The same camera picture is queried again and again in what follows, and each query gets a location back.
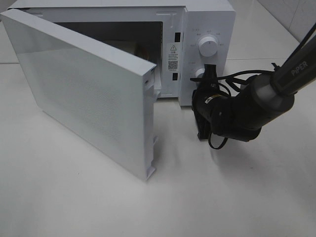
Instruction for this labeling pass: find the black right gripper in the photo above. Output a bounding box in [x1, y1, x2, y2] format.
[191, 64, 231, 140]

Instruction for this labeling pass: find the white timer knob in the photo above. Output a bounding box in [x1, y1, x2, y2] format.
[195, 68, 205, 84]

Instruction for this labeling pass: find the white microwave door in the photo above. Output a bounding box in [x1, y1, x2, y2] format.
[1, 9, 156, 180]

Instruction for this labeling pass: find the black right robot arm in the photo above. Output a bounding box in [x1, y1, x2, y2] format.
[191, 26, 316, 150]

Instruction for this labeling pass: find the upper white power knob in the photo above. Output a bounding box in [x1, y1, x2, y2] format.
[198, 36, 218, 57]

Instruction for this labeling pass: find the white warning label sticker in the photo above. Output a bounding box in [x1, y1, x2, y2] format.
[166, 42, 181, 72]

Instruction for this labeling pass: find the white microwave oven body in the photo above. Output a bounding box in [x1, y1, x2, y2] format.
[9, 0, 236, 106]

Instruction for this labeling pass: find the black camera cable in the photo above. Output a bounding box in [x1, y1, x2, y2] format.
[190, 22, 316, 150]

